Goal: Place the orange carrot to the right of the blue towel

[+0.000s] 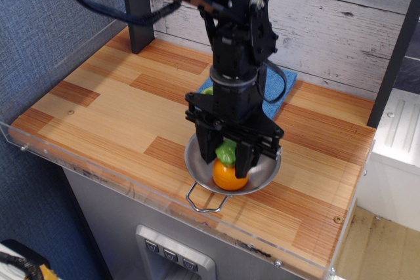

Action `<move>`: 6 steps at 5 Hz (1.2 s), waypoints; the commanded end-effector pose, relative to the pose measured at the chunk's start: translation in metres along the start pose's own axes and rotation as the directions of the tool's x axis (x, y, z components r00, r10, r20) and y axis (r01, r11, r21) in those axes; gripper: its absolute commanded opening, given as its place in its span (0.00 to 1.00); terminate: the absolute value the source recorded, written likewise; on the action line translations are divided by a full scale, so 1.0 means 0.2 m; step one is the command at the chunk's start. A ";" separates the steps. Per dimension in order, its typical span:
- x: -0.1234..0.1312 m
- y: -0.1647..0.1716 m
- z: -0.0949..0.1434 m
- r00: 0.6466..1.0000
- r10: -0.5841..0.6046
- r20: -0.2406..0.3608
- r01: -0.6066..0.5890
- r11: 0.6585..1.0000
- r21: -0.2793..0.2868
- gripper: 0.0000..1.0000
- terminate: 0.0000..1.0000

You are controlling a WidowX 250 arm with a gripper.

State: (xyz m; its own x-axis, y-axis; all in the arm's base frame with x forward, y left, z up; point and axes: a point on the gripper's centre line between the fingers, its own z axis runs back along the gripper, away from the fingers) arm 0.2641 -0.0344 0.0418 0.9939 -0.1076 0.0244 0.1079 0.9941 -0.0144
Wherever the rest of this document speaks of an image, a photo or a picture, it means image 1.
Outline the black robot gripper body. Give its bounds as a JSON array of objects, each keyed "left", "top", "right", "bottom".
[{"left": 185, "top": 70, "right": 284, "bottom": 159}]

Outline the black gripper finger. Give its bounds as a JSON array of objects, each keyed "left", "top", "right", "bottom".
[
  {"left": 196, "top": 123, "right": 223, "bottom": 164},
  {"left": 235, "top": 142, "right": 259, "bottom": 178}
]

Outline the orange toy carrot green top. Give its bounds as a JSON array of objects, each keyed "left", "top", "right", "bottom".
[{"left": 213, "top": 140, "right": 249, "bottom": 191}]

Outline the blue folded towel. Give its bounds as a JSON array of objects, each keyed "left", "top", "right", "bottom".
[{"left": 188, "top": 61, "right": 297, "bottom": 123}]

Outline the clear acrylic table guard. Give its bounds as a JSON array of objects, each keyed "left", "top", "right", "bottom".
[{"left": 1, "top": 7, "right": 373, "bottom": 279}]

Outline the silver toy fridge cabinet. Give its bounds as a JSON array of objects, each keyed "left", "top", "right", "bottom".
[{"left": 65, "top": 170, "right": 324, "bottom": 279}]

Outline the silver water dispenser panel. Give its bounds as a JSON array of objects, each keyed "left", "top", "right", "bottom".
[{"left": 135, "top": 224, "right": 217, "bottom": 279}]

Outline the white toy appliance top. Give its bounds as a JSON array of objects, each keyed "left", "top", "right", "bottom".
[{"left": 373, "top": 89, "right": 419, "bottom": 167}]

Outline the yellow object bottom corner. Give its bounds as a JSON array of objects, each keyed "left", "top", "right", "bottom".
[{"left": 39, "top": 265, "right": 58, "bottom": 280}]

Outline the steel bowl with wire handles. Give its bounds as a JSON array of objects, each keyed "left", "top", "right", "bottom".
[{"left": 184, "top": 134, "right": 282, "bottom": 213}]

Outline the grey spatula green handle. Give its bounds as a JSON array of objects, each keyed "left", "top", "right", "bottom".
[{"left": 201, "top": 87, "right": 213, "bottom": 95}]

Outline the dark left frame post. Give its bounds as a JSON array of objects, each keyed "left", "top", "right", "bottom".
[{"left": 124, "top": 0, "right": 154, "bottom": 54}]

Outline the dark frame post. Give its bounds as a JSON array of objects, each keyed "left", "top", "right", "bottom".
[
  {"left": 124, "top": 0, "right": 154, "bottom": 54},
  {"left": 367, "top": 0, "right": 419, "bottom": 129}
]

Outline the dark right frame post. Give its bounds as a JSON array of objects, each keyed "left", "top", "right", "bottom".
[{"left": 367, "top": 0, "right": 419, "bottom": 129}]

